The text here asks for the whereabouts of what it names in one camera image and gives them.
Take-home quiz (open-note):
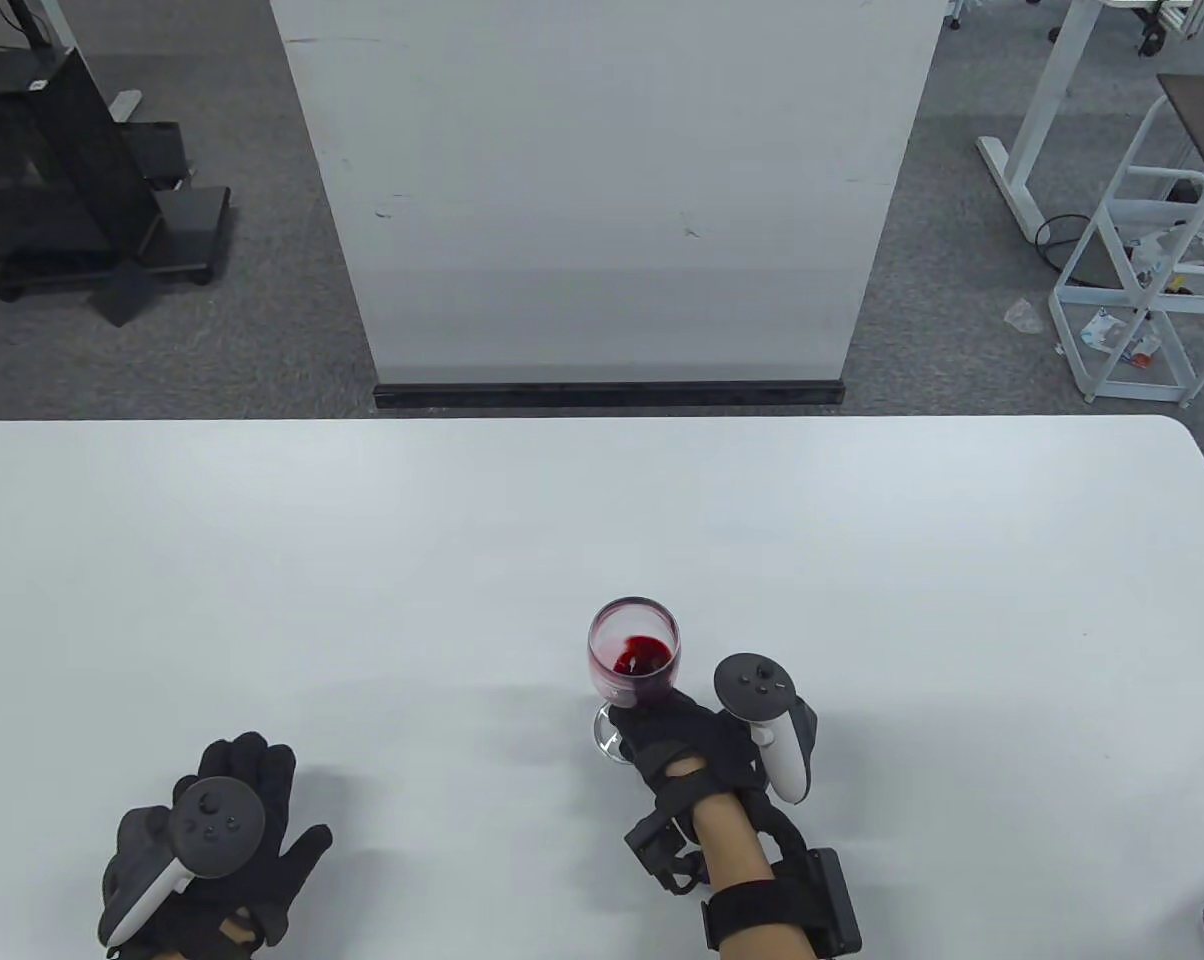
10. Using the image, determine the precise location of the person's left hand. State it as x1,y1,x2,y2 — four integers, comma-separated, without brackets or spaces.
97,732,333,960

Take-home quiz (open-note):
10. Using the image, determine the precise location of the grey and white left controller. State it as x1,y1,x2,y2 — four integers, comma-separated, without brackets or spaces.
100,776,267,949

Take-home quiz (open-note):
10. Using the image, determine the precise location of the small black box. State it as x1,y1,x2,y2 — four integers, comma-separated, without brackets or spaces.
122,122,195,189

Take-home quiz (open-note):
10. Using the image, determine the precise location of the person's right hand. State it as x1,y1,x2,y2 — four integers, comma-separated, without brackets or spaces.
608,688,781,816

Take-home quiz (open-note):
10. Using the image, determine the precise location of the black flat floor piece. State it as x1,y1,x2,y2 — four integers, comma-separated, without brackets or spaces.
87,262,163,328

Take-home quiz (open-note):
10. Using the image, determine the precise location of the black equipment stand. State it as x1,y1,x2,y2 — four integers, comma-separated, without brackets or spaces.
0,45,163,271

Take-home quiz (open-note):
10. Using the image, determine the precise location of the person's right forearm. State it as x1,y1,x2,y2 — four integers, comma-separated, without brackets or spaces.
690,795,813,960

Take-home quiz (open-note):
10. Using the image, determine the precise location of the grey and white right controller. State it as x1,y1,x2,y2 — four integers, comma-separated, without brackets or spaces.
713,652,819,805

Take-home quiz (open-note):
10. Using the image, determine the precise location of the white table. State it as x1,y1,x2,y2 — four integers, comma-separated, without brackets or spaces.
0,415,1204,960

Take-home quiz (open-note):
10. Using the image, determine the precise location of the white metal cart frame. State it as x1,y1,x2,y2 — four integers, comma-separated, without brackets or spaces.
1047,95,1204,406

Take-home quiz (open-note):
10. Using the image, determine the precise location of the aluminium frame with casters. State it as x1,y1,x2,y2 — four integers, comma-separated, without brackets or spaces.
1102,0,1204,57

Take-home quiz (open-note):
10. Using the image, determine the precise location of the black wheeled cart platform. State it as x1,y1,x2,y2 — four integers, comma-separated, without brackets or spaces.
0,185,233,303

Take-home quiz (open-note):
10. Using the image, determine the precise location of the black floor cable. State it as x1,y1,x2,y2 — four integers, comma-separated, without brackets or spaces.
1034,213,1098,271

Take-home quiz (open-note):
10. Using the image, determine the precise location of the white partition board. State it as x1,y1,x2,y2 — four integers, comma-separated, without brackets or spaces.
267,0,948,386

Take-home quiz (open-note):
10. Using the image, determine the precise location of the black partition base bar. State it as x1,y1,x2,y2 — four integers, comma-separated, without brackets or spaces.
373,378,845,411

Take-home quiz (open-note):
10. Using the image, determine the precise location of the white desk leg frame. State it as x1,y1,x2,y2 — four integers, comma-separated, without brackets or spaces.
977,0,1108,241

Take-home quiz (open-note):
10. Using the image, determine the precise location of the grey and white controller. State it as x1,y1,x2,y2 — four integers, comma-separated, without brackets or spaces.
713,652,819,805
100,776,267,949

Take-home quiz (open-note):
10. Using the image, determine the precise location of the clear wine glass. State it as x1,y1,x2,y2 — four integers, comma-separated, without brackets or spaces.
588,597,682,763

